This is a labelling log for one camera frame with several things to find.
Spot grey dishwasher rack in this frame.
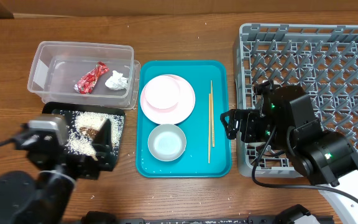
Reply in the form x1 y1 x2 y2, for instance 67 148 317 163
232 22 358 179

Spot white napkin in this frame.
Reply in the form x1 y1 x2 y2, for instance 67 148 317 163
105 70 128 91

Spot teal plastic tray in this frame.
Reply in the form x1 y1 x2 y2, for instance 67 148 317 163
135 60 232 178

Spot pink large plate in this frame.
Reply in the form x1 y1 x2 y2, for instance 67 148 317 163
140 74 196 124

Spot black waste tray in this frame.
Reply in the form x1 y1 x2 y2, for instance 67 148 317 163
42 102 126 170

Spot red snack wrapper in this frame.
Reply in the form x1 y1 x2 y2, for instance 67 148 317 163
74 62 109 94

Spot rice and food leftovers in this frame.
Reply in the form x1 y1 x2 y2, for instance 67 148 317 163
56 110 124 157

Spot wooden chopstick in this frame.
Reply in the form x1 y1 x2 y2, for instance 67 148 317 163
210 80 215 147
208 93 211 164

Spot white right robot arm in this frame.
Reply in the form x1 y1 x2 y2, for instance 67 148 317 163
220 83 358 223

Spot clear plastic bin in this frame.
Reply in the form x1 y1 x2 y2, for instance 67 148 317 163
27 41 140 110

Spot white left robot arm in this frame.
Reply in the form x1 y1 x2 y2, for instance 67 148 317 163
0 114 116 223

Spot grey bowl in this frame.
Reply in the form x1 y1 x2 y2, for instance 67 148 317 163
147 124 186 162

